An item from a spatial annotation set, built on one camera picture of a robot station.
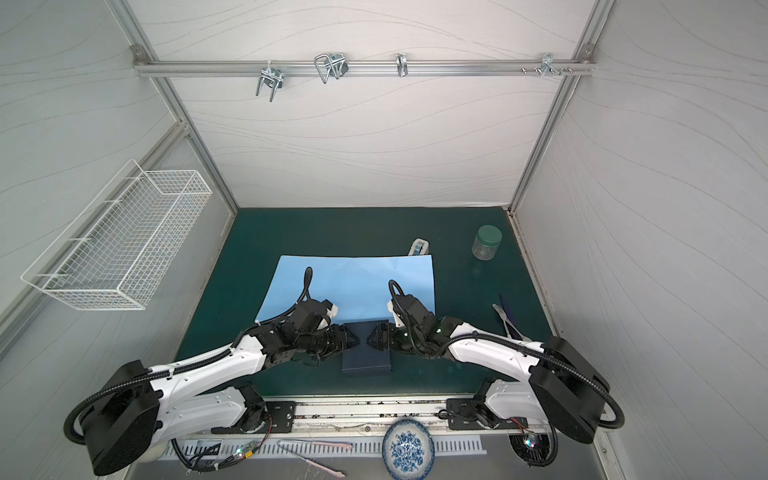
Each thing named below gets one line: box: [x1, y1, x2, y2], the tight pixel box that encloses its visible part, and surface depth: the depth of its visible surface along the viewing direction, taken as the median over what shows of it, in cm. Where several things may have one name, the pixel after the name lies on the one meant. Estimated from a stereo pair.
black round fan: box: [508, 428, 558, 467], surface depth 73 cm
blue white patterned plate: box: [382, 419, 436, 480], surface depth 69 cm
